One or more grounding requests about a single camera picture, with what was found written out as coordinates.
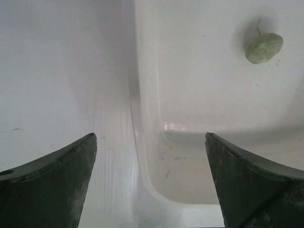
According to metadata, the white plastic tub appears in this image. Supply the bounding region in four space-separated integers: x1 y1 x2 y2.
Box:
0 0 304 228

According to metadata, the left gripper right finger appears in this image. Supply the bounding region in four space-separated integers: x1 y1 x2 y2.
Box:
205 133 304 228

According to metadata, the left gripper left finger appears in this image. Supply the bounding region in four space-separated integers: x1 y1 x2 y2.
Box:
0 133 97 228

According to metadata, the green clump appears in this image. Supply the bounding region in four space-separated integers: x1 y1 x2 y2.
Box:
245 33 284 64

